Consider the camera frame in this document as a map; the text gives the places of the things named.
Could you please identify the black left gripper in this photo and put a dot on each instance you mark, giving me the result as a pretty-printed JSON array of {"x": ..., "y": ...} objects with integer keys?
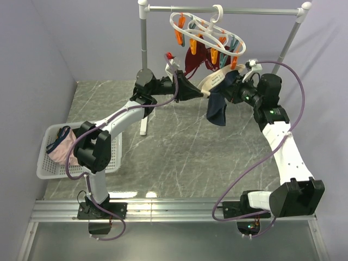
[{"x": 186, "y": 91}]

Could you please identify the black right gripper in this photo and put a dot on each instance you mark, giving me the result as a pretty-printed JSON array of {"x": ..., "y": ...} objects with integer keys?
[{"x": 232, "y": 91}]

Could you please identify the orange clothespin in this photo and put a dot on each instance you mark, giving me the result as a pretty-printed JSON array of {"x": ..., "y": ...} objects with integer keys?
[
  {"x": 234, "y": 62},
  {"x": 179, "y": 36},
  {"x": 193, "y": 46}
]

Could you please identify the navy blue underwear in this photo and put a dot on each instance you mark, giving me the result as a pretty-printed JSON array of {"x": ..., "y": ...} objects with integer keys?
[{"x": 211, "y": 87}]

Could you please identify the dark red lace bra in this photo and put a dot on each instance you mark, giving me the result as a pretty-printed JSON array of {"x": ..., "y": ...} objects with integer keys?
[{"x": 193, "y": 62}]

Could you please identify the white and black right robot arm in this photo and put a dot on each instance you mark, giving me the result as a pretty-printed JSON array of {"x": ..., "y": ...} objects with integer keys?
[{"x": 299, "y": 193}]

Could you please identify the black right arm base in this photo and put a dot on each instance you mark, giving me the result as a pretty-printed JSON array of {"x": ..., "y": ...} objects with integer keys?
[{"x": 232, "y": 209}]

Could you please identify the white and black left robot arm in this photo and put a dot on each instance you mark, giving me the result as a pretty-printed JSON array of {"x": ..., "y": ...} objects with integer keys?
[{"x": 93, "y": 145}]

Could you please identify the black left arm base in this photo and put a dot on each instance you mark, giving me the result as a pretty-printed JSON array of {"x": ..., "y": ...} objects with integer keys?
[{"x": 99, "y": 221}]

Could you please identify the white plastic clip hanger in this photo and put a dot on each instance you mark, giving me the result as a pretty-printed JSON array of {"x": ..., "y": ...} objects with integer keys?
[{"x": 208, "y": 32}]

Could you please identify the pink underwear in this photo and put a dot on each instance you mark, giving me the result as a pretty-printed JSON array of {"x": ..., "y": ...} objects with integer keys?
[{"x": 58, "y": 149}]

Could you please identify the teal clothespin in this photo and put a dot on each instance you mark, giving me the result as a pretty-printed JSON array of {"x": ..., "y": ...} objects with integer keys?
[
  {"x": 234, "y": 44},
  {"x": 222, "y": 60}
]

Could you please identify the yellow-orange clothespin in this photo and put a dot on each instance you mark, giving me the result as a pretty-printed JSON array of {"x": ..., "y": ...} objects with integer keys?
[{"x": 214, "y": 54}]

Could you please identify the silver clothes rack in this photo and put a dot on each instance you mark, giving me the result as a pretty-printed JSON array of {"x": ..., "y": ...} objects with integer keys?
[{"x": 145, "y": 8}]

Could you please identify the white perforated plastic basket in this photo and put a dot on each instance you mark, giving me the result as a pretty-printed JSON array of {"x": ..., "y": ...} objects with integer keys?
[{"x": 48, "y": 169}]

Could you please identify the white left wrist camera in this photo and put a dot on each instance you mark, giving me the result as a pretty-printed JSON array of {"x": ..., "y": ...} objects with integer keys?
[{"x": 174, "y": 65}]

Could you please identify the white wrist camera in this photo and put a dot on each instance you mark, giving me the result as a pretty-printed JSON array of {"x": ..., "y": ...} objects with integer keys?
[
  {"x": 253, "y": 66},
  {"x": 174, "y": 65}
]

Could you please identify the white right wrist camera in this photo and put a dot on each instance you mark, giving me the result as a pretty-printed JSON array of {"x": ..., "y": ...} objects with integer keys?
[{"x": 253, "y": 66}]

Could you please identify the aluminium mounting rail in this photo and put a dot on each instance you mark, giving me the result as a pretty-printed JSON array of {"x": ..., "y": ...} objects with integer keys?
[{"x": 166, "y": 229}]

